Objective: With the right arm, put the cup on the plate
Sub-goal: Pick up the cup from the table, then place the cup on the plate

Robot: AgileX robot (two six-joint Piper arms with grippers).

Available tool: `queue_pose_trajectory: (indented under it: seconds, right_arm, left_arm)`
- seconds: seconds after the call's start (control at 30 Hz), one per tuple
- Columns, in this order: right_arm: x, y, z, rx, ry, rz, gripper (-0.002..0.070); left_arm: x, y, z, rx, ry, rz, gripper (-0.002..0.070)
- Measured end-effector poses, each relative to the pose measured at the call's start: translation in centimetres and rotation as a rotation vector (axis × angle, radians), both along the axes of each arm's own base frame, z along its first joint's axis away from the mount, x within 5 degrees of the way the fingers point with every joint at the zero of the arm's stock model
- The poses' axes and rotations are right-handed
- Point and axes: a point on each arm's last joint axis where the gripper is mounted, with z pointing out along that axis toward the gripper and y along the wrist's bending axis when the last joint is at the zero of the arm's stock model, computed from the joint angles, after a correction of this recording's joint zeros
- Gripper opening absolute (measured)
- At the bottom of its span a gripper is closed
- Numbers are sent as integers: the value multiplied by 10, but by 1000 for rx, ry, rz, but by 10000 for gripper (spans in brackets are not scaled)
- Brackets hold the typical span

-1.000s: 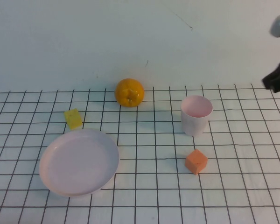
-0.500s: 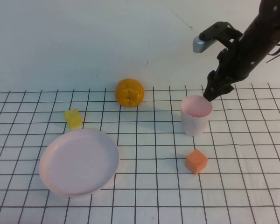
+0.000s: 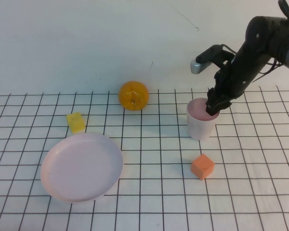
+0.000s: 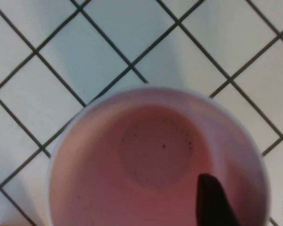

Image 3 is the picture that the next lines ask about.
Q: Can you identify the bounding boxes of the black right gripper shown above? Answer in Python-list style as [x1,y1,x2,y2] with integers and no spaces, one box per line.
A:
[205,49,273,116]

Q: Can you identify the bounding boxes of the pale pink plastic cup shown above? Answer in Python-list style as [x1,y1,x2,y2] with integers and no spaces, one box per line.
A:
[186,98,219,141]

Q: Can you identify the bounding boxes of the pale pink round plate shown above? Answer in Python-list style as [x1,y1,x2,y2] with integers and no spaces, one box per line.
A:
[40,132,124,205]

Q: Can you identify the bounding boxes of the orange foam cube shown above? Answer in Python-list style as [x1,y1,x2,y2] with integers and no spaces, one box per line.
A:
[190,154,215,181]

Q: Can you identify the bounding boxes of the orange fruit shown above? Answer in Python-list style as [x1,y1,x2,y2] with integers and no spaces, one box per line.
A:
[118,80,150,112]

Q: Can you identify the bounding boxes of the white black-grid table cloth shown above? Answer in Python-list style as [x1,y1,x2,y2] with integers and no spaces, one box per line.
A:
[0,85,289,231]

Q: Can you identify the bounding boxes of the yellow foam cube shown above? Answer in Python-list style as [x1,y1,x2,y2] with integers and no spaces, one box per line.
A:
[66,112,86,134]

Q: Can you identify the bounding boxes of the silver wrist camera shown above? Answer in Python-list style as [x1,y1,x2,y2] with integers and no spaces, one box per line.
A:
[190,59,212,75]

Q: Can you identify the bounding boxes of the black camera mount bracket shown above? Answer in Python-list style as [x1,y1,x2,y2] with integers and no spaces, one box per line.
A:
[195,44,236,71]

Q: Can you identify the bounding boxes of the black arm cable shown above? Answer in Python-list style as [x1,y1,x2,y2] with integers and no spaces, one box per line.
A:
[278,0,289,26]

